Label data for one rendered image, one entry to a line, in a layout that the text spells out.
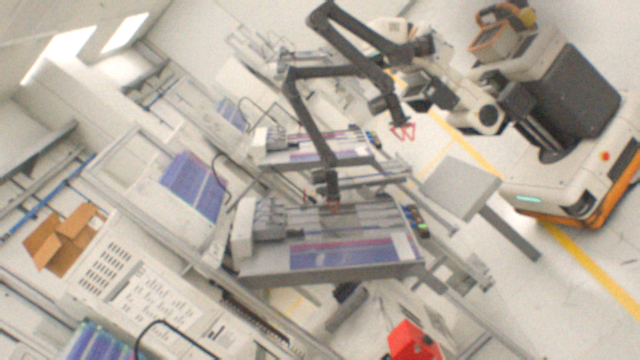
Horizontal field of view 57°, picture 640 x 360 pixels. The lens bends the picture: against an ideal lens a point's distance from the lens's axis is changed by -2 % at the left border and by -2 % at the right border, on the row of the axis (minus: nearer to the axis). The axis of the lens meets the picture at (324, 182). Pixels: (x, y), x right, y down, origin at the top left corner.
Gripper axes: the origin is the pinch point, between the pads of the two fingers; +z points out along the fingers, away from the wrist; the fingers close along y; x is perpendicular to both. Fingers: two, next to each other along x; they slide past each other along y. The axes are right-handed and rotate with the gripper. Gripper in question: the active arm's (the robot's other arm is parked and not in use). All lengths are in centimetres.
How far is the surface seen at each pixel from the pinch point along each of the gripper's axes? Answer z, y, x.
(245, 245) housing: -4, 41, -38
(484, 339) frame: 34, 63, 55
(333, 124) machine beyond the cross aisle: 63, -440, 23
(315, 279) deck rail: 4, 60, -11
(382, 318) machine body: 29, 49, 16
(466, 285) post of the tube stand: 58, -25, 72
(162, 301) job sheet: 8, 61, -69
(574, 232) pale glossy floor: 16, 7, 115
